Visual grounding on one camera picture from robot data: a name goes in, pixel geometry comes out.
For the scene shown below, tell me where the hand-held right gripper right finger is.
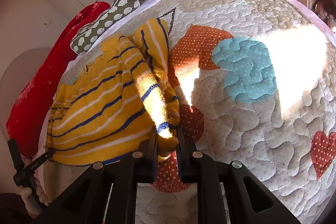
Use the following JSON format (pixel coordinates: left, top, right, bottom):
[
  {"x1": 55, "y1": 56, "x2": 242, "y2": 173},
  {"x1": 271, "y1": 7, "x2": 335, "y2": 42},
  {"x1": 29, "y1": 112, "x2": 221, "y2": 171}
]
[{"x1": 176, "y1": 126, "x2": 301, "y2": 224}]

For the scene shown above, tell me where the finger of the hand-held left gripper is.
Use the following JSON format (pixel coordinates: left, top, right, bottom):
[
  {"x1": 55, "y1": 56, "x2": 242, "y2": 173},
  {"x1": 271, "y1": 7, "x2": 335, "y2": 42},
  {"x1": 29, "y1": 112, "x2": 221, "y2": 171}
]
[{"x1": 7, "y1": 138, "x2": 22, "y2": 178}]

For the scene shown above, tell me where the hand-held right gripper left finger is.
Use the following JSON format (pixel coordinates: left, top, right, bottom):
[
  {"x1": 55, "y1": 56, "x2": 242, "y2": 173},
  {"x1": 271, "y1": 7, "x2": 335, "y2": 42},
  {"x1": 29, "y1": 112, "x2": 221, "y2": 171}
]
[{"x1": 31, "y1": 126, "x2": 158, "y2": 224}]

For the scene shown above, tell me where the yellow striped knit sweater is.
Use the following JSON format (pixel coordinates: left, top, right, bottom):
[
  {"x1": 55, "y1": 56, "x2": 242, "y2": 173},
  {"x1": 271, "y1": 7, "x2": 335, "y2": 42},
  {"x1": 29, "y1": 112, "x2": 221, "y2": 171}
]
[{"x1": 45, "y1": 18, "x2": 181, "y2": 167}]

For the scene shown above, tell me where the person's left hand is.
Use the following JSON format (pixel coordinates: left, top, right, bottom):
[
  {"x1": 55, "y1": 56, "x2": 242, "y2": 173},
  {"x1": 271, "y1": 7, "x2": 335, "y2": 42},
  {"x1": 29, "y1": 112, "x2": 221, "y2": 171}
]
[{"x1": 21, "y1": 180, "x2": 50, "y2": 217}]

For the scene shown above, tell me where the quilted patchwork bedspread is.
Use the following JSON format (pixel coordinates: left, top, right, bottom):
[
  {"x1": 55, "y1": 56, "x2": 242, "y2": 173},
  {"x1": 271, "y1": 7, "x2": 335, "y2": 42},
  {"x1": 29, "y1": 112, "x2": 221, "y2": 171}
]
[{"x1": 42, "y1": 0, "x2": 336, "y2": 224}]

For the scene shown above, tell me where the red quilt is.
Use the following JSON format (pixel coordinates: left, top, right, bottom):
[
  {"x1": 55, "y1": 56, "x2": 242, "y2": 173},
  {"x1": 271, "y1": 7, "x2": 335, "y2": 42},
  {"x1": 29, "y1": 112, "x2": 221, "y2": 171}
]
[{"x1": 6, "y1": 1, "x2": 111, "y2": 157}]

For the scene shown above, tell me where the white arched headboard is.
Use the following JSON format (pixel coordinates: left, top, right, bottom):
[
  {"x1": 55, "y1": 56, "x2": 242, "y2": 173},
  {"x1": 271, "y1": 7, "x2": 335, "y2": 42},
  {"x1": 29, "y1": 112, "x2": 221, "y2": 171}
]
[{"x1": 0, "y1": 48, "x2": 53, "y2": 135}]

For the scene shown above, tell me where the green sheep print pillow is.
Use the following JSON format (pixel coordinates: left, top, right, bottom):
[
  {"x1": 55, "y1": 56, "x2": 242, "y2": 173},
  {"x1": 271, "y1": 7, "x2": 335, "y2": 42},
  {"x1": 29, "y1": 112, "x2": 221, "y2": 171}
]
[{"x1": 70, "y1": 0, "x2": 144, "y2": 54}]

